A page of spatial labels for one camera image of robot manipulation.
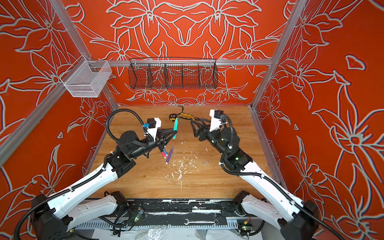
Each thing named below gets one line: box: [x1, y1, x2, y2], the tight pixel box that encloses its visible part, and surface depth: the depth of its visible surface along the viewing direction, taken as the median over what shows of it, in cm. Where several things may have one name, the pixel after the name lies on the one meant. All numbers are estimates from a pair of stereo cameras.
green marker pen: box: [172, 117, 179, 140], surface depth 63 cm
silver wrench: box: [183, 219, 219, 225], surface depth 71 cm
